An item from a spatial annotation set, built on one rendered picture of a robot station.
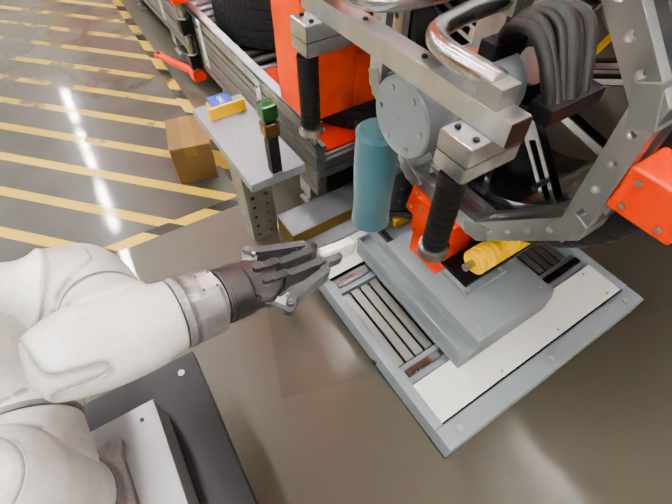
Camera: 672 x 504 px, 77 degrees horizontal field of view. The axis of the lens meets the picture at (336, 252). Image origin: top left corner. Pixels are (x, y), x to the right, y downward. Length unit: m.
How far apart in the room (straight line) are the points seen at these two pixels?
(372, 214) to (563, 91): 0.53
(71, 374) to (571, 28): 0.61
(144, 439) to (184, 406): 0.14
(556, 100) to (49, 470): 0.74
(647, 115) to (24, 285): 0.75
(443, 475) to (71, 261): 1.02
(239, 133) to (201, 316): 0.91
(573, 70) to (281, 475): 1.09
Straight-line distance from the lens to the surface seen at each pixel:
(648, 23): 0.61
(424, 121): 0.64
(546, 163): 0.85
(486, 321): 1.22
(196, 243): 1.68
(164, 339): 0.51
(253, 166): 1.23
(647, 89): 0.61
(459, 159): 0.49
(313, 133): 0.80
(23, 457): 0.70
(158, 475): 0.90
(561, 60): 0.53
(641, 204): 0.66
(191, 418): 1.02
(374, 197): 0.91
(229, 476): 0.97
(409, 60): 0.56
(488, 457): 1.32
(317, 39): 0.72
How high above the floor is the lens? 1.23
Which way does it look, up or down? 51 degrees down
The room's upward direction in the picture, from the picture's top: straight up
